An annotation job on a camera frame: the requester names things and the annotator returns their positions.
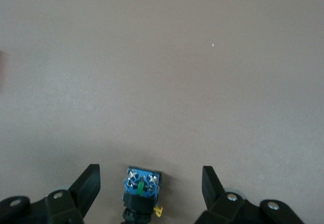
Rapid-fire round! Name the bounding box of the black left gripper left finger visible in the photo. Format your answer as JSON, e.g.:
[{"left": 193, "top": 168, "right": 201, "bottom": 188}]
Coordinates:
[{"left": 0, "top": 164, "right": 101, "bottom": 224}]

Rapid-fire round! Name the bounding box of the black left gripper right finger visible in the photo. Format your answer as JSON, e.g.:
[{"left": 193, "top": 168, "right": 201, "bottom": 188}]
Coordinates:
[{"left": 194, "top": 166, "right": 306, "bottom": 224}]

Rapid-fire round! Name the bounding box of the orange-capped push button switch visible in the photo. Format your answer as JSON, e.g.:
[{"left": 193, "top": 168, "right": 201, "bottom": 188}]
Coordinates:
[{"left": 121, "top": 167, "right": 164, "bottom": 224}]

